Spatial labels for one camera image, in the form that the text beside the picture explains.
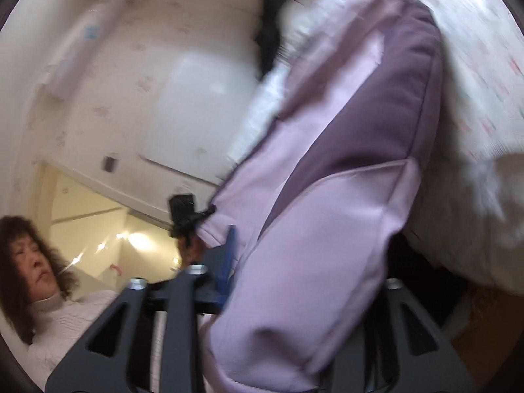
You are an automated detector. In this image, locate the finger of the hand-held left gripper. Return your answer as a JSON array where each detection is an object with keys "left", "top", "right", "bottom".
[{"left": 169, "top": 194, "right": 216, "bottom": 239}]

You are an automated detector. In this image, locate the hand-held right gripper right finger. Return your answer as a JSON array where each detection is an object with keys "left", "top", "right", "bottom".
[{"left": 362, "top": 278, "right": 478, "bottom": 393}]

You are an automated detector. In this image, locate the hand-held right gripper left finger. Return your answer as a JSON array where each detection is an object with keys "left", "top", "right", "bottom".
[{"left": 44, "top": 224, "right": 239, "bottom": 393}]

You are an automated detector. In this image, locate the purple jacket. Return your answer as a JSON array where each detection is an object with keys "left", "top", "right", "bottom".
[{"left": 196, "top": 0, "right": 445, "bottom": 393}]

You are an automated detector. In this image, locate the person's head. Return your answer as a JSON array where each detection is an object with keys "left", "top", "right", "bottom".
[{"left": 0, "top": 215, "right": 80, "bottom": 346}]

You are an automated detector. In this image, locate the black clothing pile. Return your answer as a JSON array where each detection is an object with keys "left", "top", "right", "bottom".
[{"left": 254, "top": 0, "right": 289, "bottom": 80}]

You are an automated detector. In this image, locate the white cherry print quilt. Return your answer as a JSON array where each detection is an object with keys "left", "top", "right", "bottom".
[{"left": 229, "top": 0, "right": 524, "bottom": 291}]

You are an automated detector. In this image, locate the white wall air conditioner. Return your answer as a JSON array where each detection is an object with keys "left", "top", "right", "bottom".
[{"left": 43, "top": 0, "right": 125, "bottom": 101}]

